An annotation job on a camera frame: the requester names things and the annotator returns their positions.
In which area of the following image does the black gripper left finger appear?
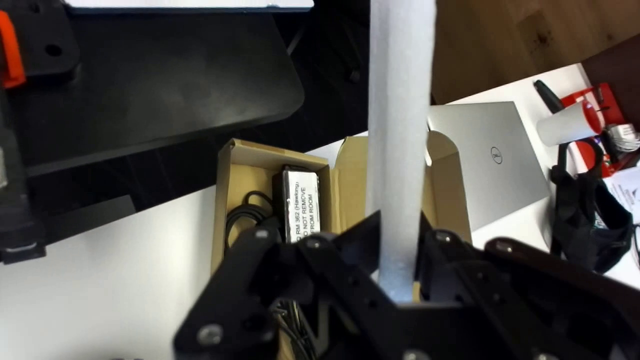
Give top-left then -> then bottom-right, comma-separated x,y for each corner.
171,214 -> 384,360

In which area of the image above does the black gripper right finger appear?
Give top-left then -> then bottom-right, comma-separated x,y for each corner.
416,219 -> 640,360

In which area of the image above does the brown cardboard box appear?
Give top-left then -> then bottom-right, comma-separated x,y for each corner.
209,129 -> 474,360

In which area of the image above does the black power adapter with label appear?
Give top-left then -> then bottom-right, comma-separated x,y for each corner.
272,166 -> 322,242

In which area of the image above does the orange black clamp left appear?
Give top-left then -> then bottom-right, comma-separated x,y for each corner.
0,10 -> 45,265

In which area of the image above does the black perforated mounting board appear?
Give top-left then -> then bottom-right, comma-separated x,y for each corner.
0,0 -> 80,90

